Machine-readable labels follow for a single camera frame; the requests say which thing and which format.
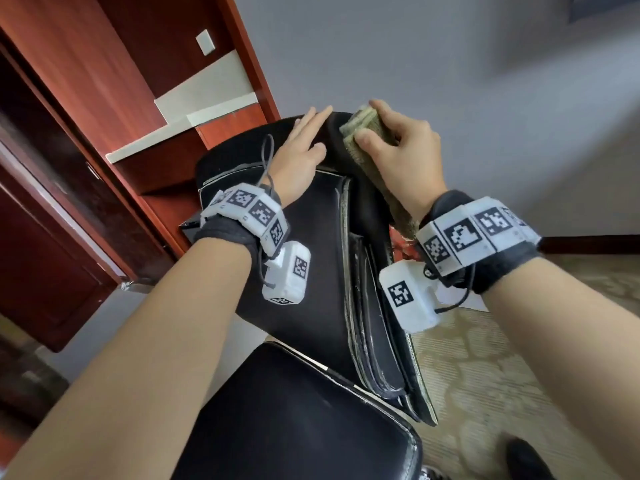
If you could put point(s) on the person's left hand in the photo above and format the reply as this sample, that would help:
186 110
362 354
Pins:
295 165

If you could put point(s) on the person's right hand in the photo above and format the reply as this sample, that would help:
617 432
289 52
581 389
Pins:
410 165

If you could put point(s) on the green cleaning cloth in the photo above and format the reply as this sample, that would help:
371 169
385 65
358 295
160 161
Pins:
358 123

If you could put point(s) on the black leather chair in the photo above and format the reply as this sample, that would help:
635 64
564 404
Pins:
300 415

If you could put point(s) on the person's left forearm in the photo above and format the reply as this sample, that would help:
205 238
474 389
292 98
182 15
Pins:
120 385

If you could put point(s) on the person's right forearm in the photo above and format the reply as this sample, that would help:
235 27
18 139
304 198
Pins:
580 365

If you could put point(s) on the white marker left wristband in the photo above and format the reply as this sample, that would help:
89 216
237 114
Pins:
245 215

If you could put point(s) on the white marker wristband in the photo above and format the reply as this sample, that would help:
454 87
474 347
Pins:
245 215
480 240

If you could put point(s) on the white marker right wristband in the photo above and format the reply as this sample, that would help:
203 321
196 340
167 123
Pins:
480 240

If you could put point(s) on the black shoe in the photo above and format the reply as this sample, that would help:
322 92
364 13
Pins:
530 460

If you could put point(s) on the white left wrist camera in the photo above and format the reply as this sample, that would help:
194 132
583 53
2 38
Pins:
288 275

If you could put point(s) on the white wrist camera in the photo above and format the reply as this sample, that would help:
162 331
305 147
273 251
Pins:
405 295
288 275

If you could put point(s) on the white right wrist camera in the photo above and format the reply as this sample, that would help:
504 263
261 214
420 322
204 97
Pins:
405 295

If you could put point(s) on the white wall socket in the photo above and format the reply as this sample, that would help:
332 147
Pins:
205 42

